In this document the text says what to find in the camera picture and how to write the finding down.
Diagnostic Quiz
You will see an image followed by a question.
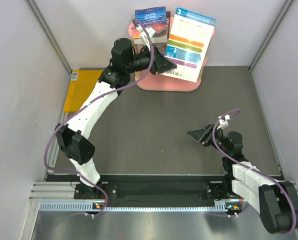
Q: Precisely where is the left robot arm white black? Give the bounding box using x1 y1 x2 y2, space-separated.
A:
56 38 177 199

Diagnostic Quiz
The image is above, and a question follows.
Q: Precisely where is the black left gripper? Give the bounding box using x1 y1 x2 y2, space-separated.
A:
124 43 176 75

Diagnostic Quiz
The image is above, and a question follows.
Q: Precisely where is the blue Jane Eyre book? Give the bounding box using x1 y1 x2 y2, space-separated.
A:
134 6 168 44

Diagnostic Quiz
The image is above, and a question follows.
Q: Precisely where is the white colourful back-cover book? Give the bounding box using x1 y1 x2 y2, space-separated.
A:
163 7 217 83

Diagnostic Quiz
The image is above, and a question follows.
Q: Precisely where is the dark red book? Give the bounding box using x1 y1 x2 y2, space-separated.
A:
166 11 172 40

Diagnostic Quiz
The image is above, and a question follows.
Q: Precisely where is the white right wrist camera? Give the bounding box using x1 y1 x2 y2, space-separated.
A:
217 114 231 130

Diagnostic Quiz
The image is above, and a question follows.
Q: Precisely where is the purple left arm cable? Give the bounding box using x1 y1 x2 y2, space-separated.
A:
43 18 156 221

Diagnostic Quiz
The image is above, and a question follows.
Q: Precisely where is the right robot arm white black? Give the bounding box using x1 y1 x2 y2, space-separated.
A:
187 123 298 234

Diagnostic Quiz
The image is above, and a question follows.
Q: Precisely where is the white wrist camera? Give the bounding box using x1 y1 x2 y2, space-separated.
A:
217 114 231 130
137 25 157 50

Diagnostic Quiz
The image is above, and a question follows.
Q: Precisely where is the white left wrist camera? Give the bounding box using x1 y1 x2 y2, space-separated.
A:
137 25 157 50

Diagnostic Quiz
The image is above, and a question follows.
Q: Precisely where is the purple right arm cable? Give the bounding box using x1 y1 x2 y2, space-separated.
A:
211 108 298 235

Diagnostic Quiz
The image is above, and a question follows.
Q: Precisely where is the aluminium frame rail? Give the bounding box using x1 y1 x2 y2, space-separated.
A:
28 181 298 213

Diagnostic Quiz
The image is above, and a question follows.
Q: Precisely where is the pink three-tier shelf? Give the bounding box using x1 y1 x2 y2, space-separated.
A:
137 18 207 92

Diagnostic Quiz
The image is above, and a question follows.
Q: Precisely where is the yellow plastic file folder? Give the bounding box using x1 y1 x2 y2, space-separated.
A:
63 68 104 113

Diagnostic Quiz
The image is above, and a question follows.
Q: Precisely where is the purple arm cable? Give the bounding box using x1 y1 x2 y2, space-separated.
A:
211 108 298 235
43 18 156 221

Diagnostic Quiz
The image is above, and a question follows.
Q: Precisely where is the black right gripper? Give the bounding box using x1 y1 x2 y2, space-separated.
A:
187 123 230 156

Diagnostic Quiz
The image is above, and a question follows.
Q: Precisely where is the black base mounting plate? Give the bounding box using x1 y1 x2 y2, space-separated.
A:
73 174 245 208

